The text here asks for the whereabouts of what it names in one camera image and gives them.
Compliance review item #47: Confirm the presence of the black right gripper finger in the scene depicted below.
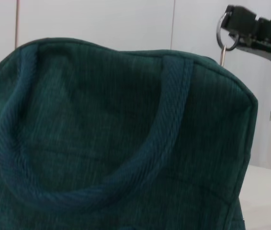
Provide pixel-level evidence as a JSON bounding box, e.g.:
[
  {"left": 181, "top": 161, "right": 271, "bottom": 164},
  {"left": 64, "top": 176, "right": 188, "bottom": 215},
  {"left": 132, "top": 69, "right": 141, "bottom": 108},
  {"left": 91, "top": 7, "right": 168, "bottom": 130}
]
[
  {"left": 229, "top": 34, "right": 271, "bottom": 64},
  {"left": 222, "top": 4, "right": 271, "bottom": 53}
]

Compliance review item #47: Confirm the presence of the metal zipper pull ring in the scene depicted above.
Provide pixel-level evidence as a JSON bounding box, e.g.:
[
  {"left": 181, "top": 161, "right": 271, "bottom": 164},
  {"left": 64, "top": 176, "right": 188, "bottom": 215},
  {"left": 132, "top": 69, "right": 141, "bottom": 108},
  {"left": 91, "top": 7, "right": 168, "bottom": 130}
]
[{"left": 215, "top": 11, "right": 241, "bottom": 66}]

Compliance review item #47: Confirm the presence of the dark teal fabric bag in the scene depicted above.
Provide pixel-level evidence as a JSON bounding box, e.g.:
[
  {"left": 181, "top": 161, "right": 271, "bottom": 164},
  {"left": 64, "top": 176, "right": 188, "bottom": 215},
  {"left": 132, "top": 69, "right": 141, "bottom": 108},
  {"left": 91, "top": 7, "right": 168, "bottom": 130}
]
[{"left": 0, "top": 36, "right": 259, "bottom": 230}]

